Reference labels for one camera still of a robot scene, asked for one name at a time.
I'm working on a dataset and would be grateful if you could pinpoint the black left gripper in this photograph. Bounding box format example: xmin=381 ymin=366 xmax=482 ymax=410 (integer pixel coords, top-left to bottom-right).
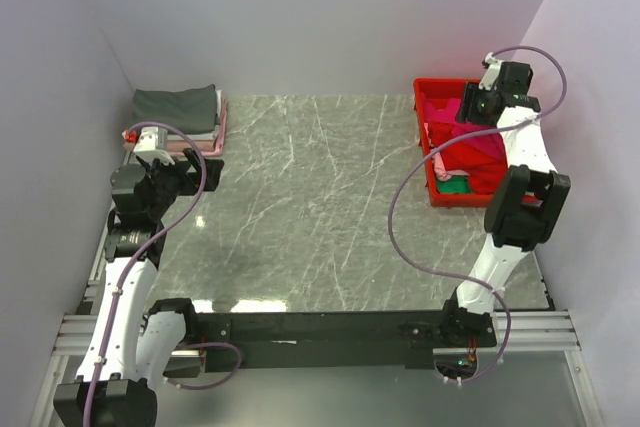
xmin=138 ymin=147 xmax=223 ymax=220

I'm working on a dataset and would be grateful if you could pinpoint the crimson t shirt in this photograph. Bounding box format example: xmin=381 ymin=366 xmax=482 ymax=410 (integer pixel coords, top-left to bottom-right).
xmin=423 ymin=98 xmax=461 ymax=124

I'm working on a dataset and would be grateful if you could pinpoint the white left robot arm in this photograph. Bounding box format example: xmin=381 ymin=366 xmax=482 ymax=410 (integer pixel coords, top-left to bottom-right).
xmin=53 ymin=149 xmax=224 ymax=426

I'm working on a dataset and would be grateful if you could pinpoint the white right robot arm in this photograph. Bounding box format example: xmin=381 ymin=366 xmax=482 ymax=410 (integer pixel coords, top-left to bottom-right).
xmin=438 ymin=56 xmax=571 ymax=346

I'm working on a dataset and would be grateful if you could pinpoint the pink folded shirt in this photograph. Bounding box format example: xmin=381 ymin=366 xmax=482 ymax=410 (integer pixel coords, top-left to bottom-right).
xmin=167 ymin=90 xmax=228 ymax=157

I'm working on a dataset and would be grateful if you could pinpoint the red plastic bin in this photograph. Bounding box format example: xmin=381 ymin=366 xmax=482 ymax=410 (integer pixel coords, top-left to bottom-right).
xmin=413 ymin=77 xmax=512 ymax=209

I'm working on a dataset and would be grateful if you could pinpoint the red t shirt in bin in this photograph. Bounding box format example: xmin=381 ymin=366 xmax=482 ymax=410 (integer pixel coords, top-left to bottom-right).
xmin=438 ymin=134 xmax=507 ymax=195

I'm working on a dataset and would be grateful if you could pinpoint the dark grey folded shirt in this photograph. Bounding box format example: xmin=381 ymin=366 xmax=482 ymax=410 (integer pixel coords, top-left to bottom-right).
xmin=130 ymin=84 xmax=219 ymax=133

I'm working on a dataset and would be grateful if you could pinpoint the pink garment in bin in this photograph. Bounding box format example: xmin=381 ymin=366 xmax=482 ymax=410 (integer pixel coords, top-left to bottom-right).
xmin=432 ymin=153 xmax=469 ymax=182

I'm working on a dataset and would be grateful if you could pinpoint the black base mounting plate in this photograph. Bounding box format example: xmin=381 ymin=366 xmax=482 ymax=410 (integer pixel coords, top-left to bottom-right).
xmin=183 ymin=310 xmax=497 ymax=373

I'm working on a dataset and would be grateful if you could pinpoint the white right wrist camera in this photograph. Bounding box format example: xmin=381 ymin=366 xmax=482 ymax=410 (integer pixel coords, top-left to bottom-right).
xmin=479 ymin=52 xmax=503 ymax=91

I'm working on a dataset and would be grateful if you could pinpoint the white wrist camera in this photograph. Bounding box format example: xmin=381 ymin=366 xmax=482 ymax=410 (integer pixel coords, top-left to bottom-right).
xmin=123 ymin=127 xmax=174 ymax=165
xmin=479 ymin=52 xmax=503 ymax=91

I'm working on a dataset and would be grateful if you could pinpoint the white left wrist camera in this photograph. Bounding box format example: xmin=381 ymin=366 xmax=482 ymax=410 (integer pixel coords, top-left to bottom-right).
xmin=123 ymin=127 xmax=174 ymax=165

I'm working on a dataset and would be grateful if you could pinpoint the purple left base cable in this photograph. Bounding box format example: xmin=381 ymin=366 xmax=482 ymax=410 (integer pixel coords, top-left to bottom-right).
xmin=164 ymin=341 xmax=244 ymax=391

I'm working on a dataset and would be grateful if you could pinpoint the aluminium frame rail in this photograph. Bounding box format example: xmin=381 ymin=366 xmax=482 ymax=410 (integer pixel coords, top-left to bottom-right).
xmin=51 ymin=310 xmax=582 ymax=357

